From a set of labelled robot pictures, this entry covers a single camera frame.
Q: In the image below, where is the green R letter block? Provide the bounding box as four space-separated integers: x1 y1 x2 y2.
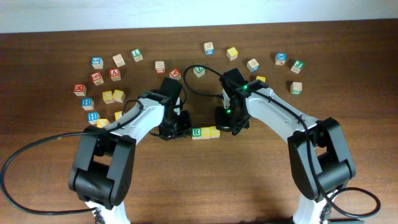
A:
192 128 201 140

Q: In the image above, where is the yellow S letter block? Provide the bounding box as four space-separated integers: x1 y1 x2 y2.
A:
201 127 211 139

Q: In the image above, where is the green Z letter block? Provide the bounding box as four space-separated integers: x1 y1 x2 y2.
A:
193 66 205 78

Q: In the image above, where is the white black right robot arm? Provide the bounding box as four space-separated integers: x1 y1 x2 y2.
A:
215 68 356 223

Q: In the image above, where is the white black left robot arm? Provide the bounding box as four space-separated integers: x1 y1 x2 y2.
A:
68 78 191 223

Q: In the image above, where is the yellow block middle right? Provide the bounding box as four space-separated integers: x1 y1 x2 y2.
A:
256 76 266 82

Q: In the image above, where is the red A block tilted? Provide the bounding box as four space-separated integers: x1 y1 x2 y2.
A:
169 68 182 80

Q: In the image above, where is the blue side block right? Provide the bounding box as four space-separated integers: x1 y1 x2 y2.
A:
246 58 259 72

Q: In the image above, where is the yellow C letter block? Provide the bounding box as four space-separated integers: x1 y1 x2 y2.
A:
114 111 123 121

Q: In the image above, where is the red I letter block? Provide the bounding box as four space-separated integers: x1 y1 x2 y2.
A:
155 61 165 73

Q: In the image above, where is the yellow G letter block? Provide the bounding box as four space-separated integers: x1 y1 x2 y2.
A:
113 90 126 103

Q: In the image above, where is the yellow block top right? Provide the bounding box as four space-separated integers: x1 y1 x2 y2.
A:
226 47 238 61

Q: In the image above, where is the green side wooden block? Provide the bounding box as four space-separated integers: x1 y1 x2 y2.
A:
290 82 302 95

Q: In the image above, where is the yellow block left pair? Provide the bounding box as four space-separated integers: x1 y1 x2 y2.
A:
102 91 114 104

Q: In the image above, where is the blue side wooden block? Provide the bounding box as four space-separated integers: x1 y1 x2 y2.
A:
204 42 215 55

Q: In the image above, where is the yellow O letter block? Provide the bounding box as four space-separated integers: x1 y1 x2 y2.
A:
96 119 110 128

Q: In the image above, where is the blue X letter block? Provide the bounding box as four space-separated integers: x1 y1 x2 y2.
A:
275 52 287 65

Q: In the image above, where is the red A letter block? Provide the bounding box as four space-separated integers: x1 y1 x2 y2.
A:
109 68 121 82

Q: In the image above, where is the green L letter block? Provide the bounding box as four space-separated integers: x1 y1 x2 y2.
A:
131 49 143 62

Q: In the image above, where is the green J letter block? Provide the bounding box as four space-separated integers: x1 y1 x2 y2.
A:
290 60 305 74

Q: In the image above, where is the blue H block lower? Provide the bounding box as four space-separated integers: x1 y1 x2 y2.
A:
87 112 100 126

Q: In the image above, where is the blue h block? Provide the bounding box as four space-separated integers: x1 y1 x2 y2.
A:
87 112 100 126
81 98 95 110

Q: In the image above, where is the plain wooden block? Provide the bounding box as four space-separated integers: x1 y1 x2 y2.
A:
113 54 126 67

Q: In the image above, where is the blue H block upper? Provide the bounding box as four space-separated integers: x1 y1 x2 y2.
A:
81 98 95 110

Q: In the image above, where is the red 6 letter block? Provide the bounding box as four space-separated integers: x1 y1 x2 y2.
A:
90 72 104 86

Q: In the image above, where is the blue S letter block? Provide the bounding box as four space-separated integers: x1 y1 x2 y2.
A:
91 57 104 69

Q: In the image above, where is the red M letter block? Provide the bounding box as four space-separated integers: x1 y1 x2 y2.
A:
73 84 87 96

